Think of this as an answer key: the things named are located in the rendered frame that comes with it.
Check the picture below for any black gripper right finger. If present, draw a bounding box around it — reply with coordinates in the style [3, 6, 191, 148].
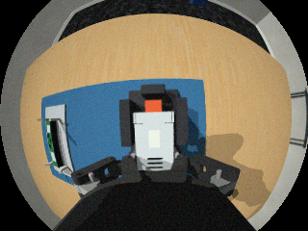
[167, 147, 241, 196]

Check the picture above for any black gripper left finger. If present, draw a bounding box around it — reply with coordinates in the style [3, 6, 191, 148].
[70, 148, 141, 197]

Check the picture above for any grey box cover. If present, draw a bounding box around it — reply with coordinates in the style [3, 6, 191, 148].
[133, 112, 174, 171]

